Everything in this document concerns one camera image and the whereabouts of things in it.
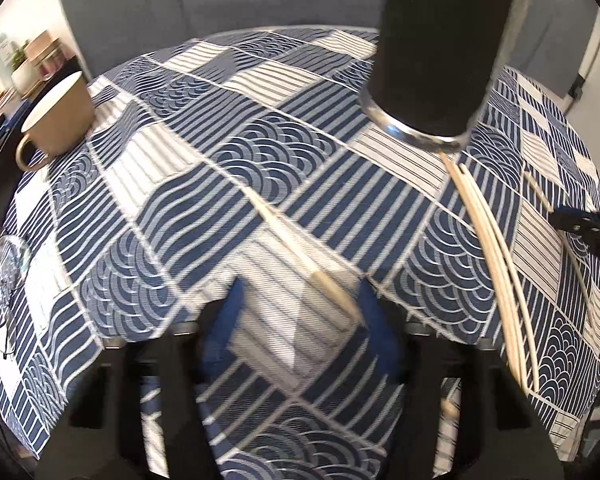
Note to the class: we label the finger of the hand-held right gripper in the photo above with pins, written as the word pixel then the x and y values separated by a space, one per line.
pixel 597 245
pixel 595 221

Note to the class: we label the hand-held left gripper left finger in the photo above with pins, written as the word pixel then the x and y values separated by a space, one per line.
pixel 227 325

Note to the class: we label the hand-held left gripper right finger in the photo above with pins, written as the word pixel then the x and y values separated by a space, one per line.
pixel 380 330

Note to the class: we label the single wooden chopstick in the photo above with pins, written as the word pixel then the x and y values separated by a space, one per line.
pixel 300 255
pixel 579 277

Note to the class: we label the bunch of wooden chopsticks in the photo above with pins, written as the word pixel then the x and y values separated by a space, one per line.
pixel 502 280

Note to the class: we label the black cylindrical utensil holder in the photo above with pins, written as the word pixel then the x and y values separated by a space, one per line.
pixel 430 50

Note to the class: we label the blue white patterned tablecloth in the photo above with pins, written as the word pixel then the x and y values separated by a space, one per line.
pixel 205 125

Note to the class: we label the clear eyeglasses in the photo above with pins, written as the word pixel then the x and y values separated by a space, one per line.
pixel 11 260

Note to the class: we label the beige mug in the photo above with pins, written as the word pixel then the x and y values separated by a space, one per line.
pixel 62 115

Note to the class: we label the pink jar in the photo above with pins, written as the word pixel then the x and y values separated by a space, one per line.
pixel 47 55

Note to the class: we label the small plant in white pot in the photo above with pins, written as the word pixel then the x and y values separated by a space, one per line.
pixel 22 72

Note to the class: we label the black wall outlet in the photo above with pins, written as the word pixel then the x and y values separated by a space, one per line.
pixel 576 86

